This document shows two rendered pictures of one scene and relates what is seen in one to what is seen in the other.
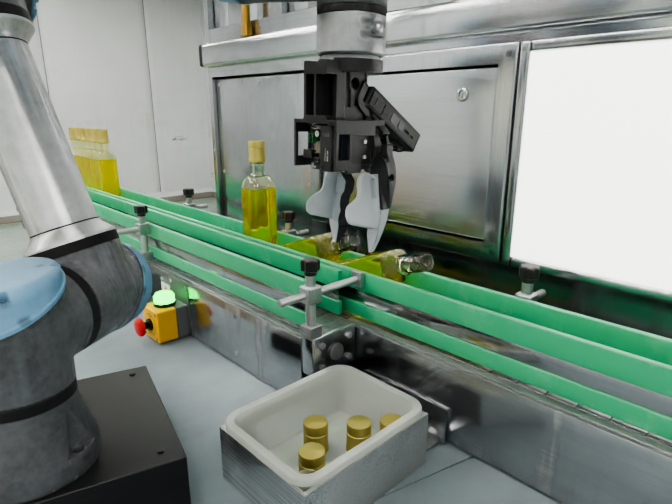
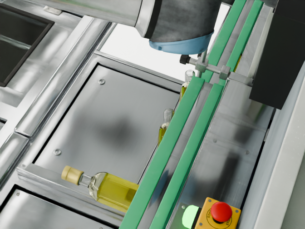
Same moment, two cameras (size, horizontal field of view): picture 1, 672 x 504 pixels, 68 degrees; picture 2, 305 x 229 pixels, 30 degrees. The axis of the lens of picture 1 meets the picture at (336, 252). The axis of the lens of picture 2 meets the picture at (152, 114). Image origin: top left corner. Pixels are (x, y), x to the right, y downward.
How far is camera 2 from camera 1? 1.67 m
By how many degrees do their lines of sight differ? 87
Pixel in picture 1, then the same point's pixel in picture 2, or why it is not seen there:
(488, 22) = (75, 62)
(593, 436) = (266, 10)
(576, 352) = (234, 13)
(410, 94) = (85, 106)
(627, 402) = (252, 5)
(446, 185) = (145, 103)
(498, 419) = not seen: hidden behind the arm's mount
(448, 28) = (64, 78)
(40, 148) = not seen: outside the picture
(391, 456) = not seen: hidden behind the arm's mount
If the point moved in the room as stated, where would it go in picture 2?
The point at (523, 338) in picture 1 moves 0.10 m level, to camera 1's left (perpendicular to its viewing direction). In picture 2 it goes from (229, 27) to (228, 22)
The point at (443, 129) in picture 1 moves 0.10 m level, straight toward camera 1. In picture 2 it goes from (114, 96) to (123, 63)
